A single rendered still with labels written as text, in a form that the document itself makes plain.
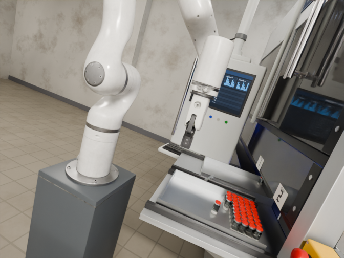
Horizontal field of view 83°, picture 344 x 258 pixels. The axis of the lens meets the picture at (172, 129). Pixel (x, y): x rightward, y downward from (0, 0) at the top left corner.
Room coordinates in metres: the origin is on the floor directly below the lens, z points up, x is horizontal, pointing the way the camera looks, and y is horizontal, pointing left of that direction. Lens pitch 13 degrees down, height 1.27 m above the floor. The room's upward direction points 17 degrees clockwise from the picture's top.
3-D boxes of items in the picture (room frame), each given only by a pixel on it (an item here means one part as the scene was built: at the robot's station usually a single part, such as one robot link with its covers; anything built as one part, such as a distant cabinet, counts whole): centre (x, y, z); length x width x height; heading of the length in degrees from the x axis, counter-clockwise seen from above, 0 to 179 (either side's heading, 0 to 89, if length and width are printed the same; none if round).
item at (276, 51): (1.66, -0.62, 1.50); 0.49 x 0.01 x 0.59; 170
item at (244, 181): (0.96, -0.38, 0.90); 0.34 x 0.26 x 0.04; 80
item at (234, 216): (0.62, -0.30, 0.90); 0.18 x 0.02 x 0.05; 169
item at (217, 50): (0.60, -0.06, 1.36); 0.09 x 0.08 x 0.13; 167
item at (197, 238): (0.80, -0.28, 0.87); 0.70 x 0.48 x 0.02; 170
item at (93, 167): (0.67, 0.24, 0.95); 0.19 x 0.19 x 0.18
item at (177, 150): (1.33, -0.18, 0.82); 0.40 x 0.14 x 0.02; 73
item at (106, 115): (0.70, 0.23, 1.16); 0.19 x 0.12 x 0.24; 167
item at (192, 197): (0.64, -0.21, 0.90); 0.34 x 0.26 x 0.04; 79
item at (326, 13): (1.13, -0.52, 1.50); 0.47 x 0.01 x 0.59; 170
